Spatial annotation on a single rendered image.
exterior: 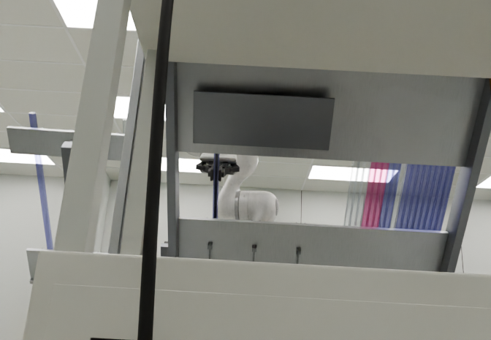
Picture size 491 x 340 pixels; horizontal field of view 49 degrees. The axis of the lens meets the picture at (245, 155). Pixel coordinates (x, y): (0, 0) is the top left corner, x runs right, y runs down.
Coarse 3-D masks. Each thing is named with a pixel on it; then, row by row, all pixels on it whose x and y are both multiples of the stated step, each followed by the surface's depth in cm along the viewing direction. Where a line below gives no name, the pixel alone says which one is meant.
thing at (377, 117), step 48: (192, 96) 119; (240, 96) 115; (288, 96) 115; (336, 96) 118; (384, 96) 118; (432, 96) 118; (480, 96) 117; (192, 144) 124; (240, 144) 120; (288, 144) 119; (336, 144) 123; (384, 144) 123; (432, 144) 122
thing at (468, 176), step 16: (480, 112) 117; (480, 128) 117; (480, 144) 118; (480, 160) 119; (464, 176) 124; (464, 192) 124; (464, 208) 125; (448, 224) 133; (464, 224) 126; (448, 240) 132; (448, 256) 132
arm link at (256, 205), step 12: (240, 192) 200; (252, 192) 200; (264, 192) 199; (240, 204) 197; (252, 204) 196; (264, 204) 196; (276, 204) 198; (240, 216) 198; (252, 216) 197; (264, 216) 194
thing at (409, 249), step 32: (192, 224) 133; (224, 224) 133; (256, 224) 133; (288, 224) 132; (320, 224) 133; (192, 256) 137; (224, 256) 137; (256, 256) 137; (288, 256) 136; (320, 256) 136; (352, 256) 136; (384, 256) 135; (416, 256) 135
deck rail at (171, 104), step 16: (176, 64) 116; (176, 80) 117; (176, 96) 118; (176, 112) 120; (176, 128) 121; (176, 144) 122; (176, 160) 124; (176, 176) 125; (176, 192) 127; (176, 208) 128; (176, 224) 130; (176, 240) 131; (176, 256) 133
